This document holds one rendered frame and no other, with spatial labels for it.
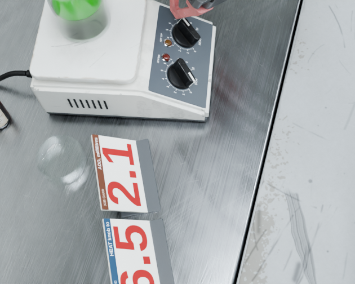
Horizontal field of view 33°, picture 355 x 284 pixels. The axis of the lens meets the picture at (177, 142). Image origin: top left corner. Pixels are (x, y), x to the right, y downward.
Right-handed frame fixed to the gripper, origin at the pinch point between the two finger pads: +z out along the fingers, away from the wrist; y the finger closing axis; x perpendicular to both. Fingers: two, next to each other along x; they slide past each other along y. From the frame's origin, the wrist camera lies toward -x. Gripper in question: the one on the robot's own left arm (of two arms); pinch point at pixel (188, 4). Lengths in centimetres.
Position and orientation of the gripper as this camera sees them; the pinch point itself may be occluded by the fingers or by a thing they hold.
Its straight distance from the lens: 70.3
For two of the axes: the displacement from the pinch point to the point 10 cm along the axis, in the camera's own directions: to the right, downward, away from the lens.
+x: 5.5, 8.3, -0.7
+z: -3.3, 3.0, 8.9
